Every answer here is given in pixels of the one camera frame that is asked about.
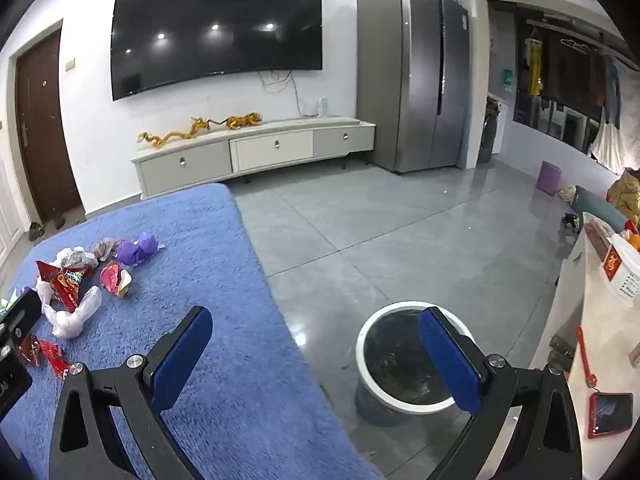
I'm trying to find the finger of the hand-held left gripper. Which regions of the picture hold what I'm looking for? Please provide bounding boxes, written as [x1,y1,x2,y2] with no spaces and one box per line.
[0,290,43,348]

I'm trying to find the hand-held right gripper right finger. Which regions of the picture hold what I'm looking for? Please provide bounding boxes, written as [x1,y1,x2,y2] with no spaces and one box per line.
[418,306,585,480]

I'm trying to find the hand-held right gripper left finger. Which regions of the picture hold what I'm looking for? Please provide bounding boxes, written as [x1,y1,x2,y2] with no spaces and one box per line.
[48,305,214,480]

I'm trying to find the white plastic bag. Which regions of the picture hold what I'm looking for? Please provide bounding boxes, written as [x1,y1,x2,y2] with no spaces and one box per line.
[36,280,103,339]

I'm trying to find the white rimmed trash bin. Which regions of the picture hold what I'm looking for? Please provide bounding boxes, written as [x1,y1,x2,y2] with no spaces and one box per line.
[354,301,483,428]

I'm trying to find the red snack bag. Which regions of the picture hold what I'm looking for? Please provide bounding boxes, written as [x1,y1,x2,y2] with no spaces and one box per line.
[35,260,95,313]

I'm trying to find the small red wrapper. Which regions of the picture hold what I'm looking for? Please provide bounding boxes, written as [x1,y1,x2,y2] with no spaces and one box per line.
[19,334,72,380]

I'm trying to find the crumpled silver wrapper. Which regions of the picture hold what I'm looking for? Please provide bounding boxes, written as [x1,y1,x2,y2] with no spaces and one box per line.
[54,246,99,271]

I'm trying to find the fuzzy blue blanket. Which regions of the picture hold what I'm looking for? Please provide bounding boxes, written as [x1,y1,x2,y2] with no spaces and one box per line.
[0,182,386,480]

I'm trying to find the red pink wrapper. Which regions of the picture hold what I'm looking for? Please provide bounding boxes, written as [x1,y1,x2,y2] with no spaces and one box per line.
[99,261,133,298]

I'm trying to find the grey-brown wrapper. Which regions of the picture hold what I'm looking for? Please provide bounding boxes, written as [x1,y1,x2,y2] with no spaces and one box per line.
[92,237,123,262]

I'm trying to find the white table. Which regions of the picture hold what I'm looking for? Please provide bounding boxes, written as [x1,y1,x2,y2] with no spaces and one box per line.
[530,212,640,480]

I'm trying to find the phone in red case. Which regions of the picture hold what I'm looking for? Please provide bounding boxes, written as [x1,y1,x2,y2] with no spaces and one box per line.
[587,392,634,440]

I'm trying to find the brown entrance door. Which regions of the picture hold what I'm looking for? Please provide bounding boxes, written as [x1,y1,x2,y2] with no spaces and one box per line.
[14,30,83,223]

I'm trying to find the white box red label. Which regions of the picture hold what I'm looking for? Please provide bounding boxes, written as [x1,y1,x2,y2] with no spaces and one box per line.
[602,232,640,311]

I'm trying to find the purple plastic bin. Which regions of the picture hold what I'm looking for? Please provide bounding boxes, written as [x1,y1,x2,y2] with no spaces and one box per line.
[537,161,563,197]

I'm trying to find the grey-blue cushion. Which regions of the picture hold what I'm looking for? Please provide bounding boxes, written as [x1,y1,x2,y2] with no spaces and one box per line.
[570,185,628,230]

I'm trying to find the white grey television cabinet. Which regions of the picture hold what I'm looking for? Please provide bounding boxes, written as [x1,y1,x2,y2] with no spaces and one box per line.
[131,116,377,200]

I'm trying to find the grey washing machine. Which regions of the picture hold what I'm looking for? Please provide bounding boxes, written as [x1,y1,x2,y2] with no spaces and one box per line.
[477,97,508,165]

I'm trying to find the yellow-brown cloth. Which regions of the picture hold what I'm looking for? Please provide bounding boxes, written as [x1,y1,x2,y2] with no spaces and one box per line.
[607,167,640,226]

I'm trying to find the white hanging cloth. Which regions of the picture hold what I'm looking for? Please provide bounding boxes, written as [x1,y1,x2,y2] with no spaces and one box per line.
[590,120,626,172]

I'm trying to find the grey double-door refrigerator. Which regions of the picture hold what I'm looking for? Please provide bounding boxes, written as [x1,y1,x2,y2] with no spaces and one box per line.
[356,0,471,175]

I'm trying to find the yellow hanging garment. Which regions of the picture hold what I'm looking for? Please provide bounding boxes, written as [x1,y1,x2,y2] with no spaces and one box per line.
[527,40,544,96]

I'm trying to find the red lanyard strap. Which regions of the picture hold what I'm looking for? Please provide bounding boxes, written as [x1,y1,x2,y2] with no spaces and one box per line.
[575,326,601,391]

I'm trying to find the black wall television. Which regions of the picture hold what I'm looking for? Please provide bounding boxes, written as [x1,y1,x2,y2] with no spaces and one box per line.
[110,0,323,102]

